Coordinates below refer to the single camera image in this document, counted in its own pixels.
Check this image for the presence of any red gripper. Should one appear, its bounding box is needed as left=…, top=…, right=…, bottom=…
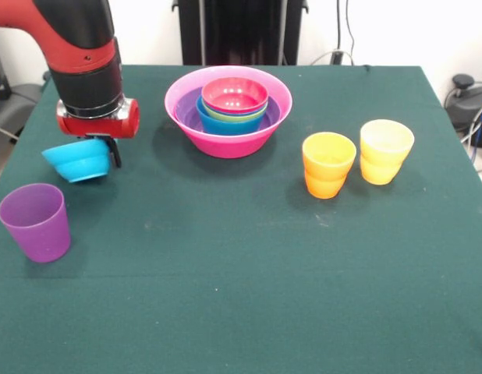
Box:
left=55, top=97, right=141, bottom=170

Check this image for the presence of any cyan bowl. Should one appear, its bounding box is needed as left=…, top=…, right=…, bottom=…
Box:
left=41, top=138, right=112, bottom=185

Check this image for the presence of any purple bowl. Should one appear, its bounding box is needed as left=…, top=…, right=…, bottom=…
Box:
left=174, top=83, right=282, bottom=136

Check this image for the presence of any blue ringed flat-bottom bowl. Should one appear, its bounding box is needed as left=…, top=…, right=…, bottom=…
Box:
left=196, top=97, right=265, bottom=136

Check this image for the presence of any large pink bowl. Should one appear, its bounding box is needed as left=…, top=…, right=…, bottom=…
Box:
left=164, top=65, right=294, bottom=160

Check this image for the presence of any green bowl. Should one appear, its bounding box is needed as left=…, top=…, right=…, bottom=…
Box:
left=204, top=104, right=268, bottom=124

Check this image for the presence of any small red-pink bowl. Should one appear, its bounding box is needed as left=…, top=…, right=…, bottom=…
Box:
left=200, top=76, right=270, bottom=115

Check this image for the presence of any purple cup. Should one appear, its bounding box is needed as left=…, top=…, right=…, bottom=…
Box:
left=0, top=182, right=72, bottom=264

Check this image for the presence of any dark green tablecloth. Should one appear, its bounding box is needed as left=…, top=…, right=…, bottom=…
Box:
left=0, top=64, right=482, bottom=374

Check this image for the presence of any yellow cup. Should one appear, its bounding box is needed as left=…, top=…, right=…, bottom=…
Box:
left=360, top=119, right=416, bottom=168

